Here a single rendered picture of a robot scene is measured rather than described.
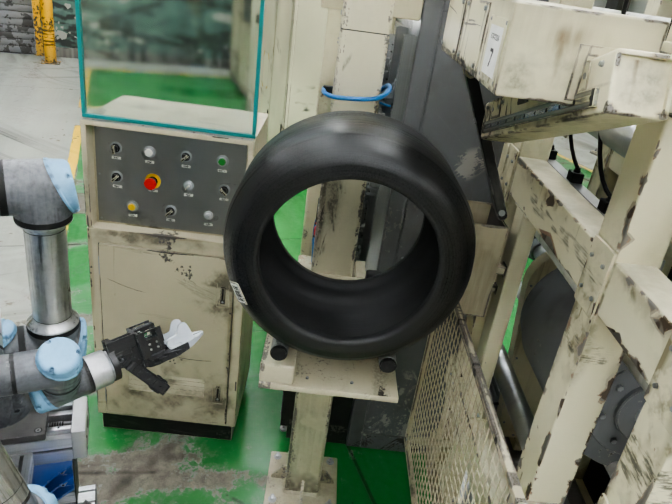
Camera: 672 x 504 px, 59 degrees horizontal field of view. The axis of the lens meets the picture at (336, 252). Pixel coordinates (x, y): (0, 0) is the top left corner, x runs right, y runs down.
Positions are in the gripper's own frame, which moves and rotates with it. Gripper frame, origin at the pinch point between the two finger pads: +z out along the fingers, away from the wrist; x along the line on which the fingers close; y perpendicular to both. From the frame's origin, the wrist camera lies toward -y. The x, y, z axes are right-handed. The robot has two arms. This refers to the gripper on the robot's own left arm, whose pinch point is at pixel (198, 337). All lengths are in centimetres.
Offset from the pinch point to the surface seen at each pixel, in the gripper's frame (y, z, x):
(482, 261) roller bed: -8, 82, -15
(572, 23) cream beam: 50, 45, -70
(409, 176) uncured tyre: 27, 42, -33
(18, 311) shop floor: -29, -11, 214
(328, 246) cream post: 3, 53, 18
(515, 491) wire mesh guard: -27, 25, -64
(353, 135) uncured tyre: 37, 35, -25
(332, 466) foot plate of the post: -94, 59, 55
